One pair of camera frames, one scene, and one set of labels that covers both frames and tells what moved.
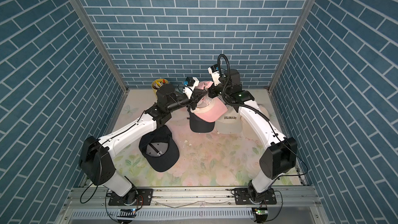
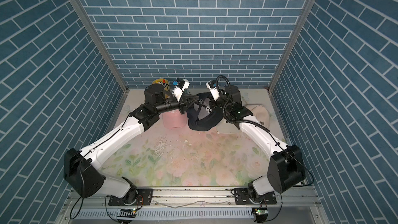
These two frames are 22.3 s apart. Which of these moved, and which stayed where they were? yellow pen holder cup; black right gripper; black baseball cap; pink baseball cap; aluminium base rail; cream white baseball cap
Moved: black baseball cap; pink baseball cap; black right gripper
Stayed: aluminium base rail; yellow pen holder cup; cream white baseball cap
